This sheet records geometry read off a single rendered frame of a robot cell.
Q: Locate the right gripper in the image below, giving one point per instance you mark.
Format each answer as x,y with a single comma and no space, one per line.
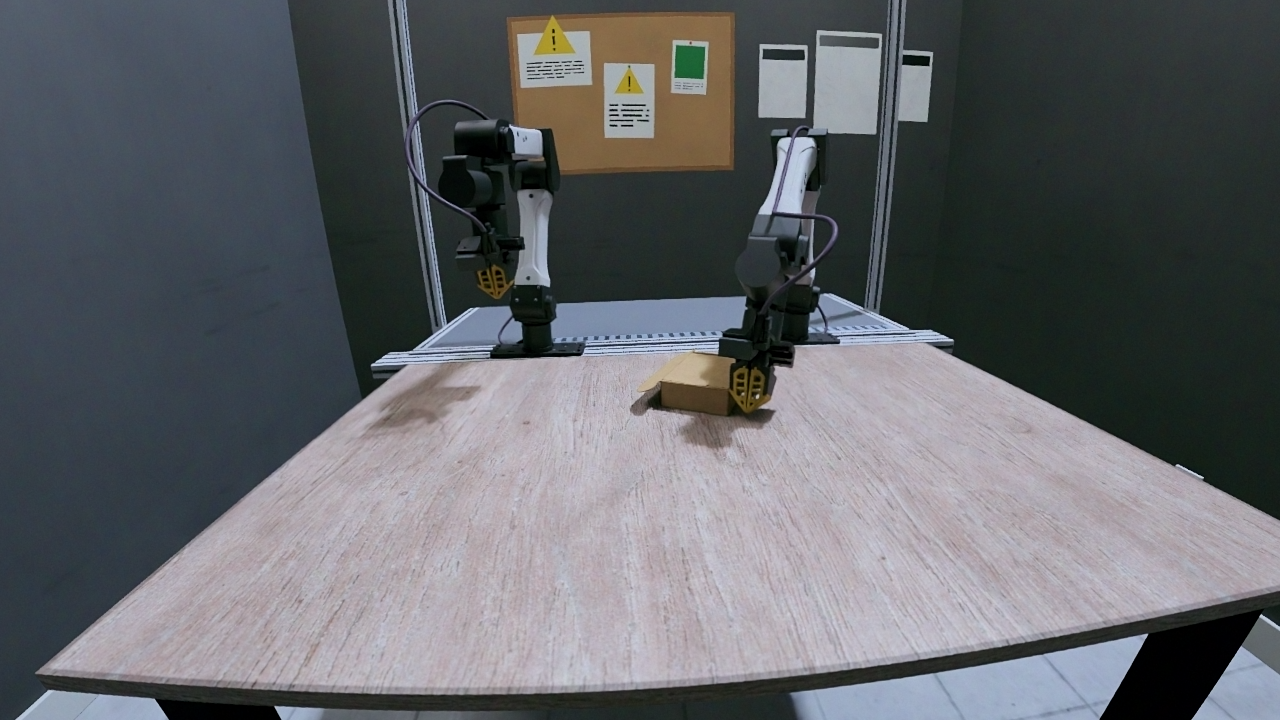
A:
506,265

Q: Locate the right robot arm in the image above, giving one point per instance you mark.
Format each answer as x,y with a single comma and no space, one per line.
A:
466,184

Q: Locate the grey aluminium crossbar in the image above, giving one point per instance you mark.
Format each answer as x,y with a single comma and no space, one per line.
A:
392,363

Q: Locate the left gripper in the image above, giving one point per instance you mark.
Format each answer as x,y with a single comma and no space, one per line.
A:
783,354

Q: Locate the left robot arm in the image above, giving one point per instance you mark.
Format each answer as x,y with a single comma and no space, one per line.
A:
758,268

